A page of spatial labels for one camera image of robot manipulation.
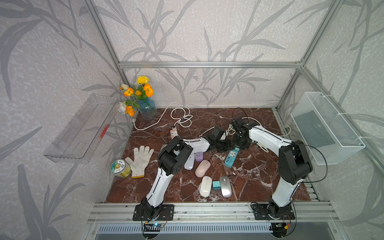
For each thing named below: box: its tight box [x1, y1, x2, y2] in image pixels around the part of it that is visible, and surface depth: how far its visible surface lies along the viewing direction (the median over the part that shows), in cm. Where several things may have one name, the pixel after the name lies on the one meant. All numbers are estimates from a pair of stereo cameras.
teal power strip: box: [224, 147, 240, 168], surface depth 93 cm
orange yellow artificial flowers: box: [118, 75, 154, 117], surface depth 87 cm
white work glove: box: [125, 145, 154, 179], surface depth 91 cm
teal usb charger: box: [212, 181, 221, 191], surface depth 82 cm
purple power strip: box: [195, 151, 203, 162], surface depth 93 cm
